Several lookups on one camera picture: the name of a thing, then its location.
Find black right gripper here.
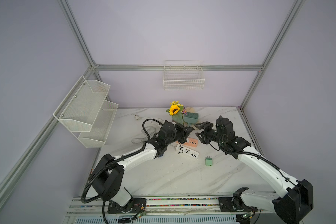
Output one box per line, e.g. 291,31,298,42
195,121,225,145

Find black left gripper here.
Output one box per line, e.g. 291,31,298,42
166,124,192,146

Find green usb charger adapter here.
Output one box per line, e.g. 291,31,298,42
205,157,213,167

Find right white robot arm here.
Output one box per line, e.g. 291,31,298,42
194,116,314,224

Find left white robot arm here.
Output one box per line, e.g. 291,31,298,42
81,119,194,213

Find green brush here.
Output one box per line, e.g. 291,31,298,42
183,112,199,126

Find orange power strip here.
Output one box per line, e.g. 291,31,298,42
183,138,199,148

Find white power strip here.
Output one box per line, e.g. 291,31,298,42
175,144,199,160

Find sunflower bouquet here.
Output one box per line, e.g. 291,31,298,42
166,101,187,125

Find white power plug cable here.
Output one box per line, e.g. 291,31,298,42
131,114,169,146

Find white wire wall basket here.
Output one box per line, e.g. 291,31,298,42
163,60,205,91

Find white mesh wall shelf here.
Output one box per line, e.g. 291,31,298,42
53,76,119,148

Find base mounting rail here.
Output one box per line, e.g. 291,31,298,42
63,196,265,224

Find aluminium frame rails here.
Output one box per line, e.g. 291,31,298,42
0,1,305,212

